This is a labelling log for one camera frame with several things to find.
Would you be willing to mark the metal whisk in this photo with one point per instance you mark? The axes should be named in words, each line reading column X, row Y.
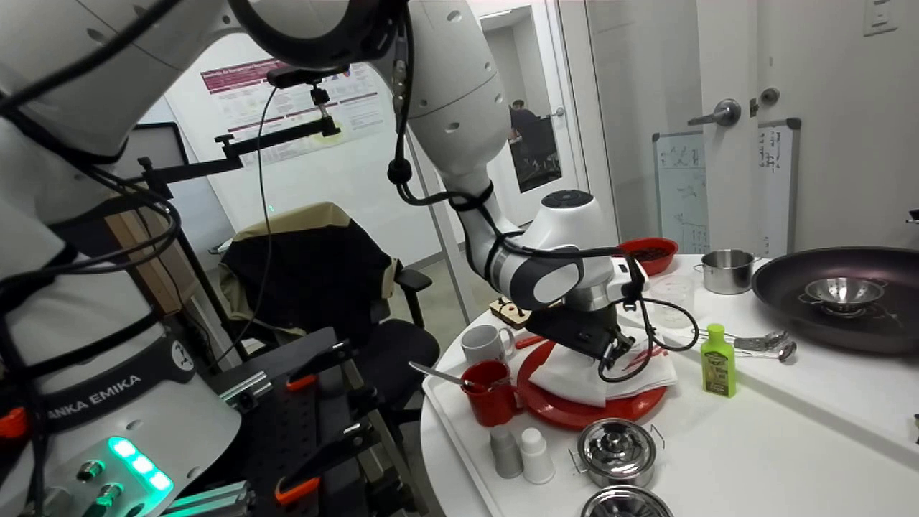
column 768, row 345

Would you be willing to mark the door lever handle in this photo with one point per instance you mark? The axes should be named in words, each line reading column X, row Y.
column 727, row 114

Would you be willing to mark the red mug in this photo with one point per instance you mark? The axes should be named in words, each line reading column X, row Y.
column 492, row 394

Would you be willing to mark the metal spoon in mug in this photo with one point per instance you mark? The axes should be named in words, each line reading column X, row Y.
column 439, row 374

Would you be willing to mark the white mug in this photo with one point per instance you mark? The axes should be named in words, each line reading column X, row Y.
column 486, row 342

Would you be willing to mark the small leaning whiteboard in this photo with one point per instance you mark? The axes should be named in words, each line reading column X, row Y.
column 683, row 188

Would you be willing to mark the white serving tray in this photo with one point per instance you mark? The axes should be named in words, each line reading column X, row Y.
column 828, row 434

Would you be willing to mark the grey salt shaker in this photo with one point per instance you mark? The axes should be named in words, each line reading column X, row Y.
column 506, row 457

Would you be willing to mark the white pepper shaker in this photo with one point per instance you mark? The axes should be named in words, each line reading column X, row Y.
column 535, row 457

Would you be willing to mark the robot base with green lights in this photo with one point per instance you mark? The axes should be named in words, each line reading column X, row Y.
column 132, row 441

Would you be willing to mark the red plate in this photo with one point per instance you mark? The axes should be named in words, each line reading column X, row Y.
column 577, row 414

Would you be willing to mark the toy sushi board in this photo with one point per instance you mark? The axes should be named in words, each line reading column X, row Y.
column 506, row 312

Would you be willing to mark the camera on black boom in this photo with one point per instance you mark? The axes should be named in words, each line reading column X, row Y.
column 255, row 105

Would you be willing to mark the small steel bowl in pan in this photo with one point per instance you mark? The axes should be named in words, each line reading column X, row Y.
column 844, row 293

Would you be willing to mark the white cloth with red stripes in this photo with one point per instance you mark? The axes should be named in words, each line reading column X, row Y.
column 580, row 378

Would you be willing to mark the small steel pot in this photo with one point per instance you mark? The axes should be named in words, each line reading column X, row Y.
column 727, row 270

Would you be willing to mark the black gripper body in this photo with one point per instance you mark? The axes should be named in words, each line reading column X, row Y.
column 591, row 335

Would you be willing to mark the green plastic bottle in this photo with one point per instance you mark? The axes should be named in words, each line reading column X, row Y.
column 719, row 362

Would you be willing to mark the red bowl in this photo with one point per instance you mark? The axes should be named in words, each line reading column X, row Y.
column 653, row 254

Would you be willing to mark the large dark frying pan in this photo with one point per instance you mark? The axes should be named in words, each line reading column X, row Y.
column 893, row 329

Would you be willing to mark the black office chair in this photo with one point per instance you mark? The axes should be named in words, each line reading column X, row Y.
column 318, row 269

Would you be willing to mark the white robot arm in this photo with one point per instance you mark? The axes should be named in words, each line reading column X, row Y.
column 78, row 73

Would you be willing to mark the steel lidded pot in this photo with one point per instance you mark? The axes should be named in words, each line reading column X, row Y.
column 615, row 453

